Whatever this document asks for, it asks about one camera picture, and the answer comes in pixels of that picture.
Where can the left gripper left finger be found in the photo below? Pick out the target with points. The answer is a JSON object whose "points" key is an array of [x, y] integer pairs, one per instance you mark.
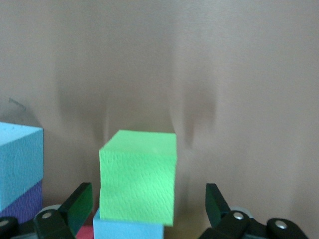
{"points": [[79, 206]]}

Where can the blue foam cube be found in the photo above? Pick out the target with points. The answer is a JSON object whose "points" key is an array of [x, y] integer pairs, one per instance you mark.
{"points": [[127, 230], [20, 159]]}

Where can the green foam cube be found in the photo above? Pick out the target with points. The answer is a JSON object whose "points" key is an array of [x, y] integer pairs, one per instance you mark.
{"points": [[137, 174]]}

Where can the purple foam cube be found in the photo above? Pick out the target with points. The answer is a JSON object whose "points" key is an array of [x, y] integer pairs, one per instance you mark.
{"points": [[23, 206]]}

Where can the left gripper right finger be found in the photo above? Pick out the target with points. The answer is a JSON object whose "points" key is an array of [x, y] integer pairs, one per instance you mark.
{"points": [[214, 206]]}

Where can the red foam cube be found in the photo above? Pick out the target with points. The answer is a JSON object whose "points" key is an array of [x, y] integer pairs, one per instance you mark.
{"points": [[84, 233]]}

